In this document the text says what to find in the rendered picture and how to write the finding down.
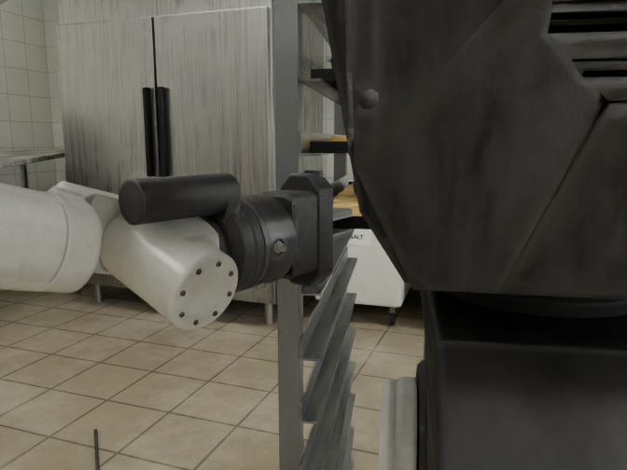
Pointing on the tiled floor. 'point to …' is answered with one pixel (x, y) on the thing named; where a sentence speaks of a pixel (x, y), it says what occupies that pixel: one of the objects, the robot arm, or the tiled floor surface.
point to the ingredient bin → (375, 274)
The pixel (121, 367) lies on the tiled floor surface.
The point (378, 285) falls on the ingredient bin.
